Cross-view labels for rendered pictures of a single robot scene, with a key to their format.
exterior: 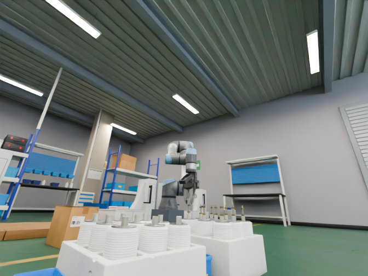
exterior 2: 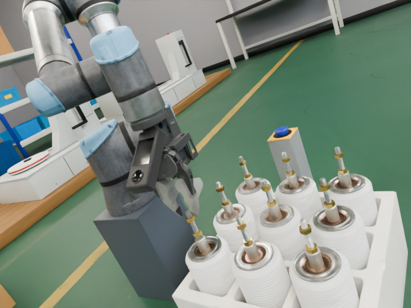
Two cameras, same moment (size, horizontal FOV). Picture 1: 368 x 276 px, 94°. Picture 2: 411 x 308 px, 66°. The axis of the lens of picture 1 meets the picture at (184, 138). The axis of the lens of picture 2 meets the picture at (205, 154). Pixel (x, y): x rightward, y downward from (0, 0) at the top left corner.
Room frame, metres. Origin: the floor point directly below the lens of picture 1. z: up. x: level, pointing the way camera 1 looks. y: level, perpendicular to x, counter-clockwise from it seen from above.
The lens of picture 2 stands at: (0.59, -0.10, 0.64)
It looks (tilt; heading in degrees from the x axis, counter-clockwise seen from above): 19 degrees down; 357
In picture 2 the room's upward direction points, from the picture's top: 23 degrees counter-clockwise
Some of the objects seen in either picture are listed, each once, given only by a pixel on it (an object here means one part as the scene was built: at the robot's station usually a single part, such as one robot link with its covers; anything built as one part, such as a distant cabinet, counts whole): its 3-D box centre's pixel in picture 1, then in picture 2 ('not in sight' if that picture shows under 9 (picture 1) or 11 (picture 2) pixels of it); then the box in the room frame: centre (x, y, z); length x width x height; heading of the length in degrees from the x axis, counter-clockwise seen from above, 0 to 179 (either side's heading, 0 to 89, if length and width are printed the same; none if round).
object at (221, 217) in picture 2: not in sight; (230, 214); (1.24, -0.13, 0.25); 0.08 x 0.08 x 0.01
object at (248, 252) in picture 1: (217, 251); (296, 272); (1.16, -0.21, 0.09); 0.39 x 0.39 x 0.18; 45
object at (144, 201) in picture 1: (130, 197); (38, 132); (3.16, 0.89, 0.45); 0.82 x 0.57 x 0.74; 142
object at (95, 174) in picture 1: (95, 174); not in sight; (6.43, 3.22, 1.38); 0.49 x 0.01 x 0.35; 142
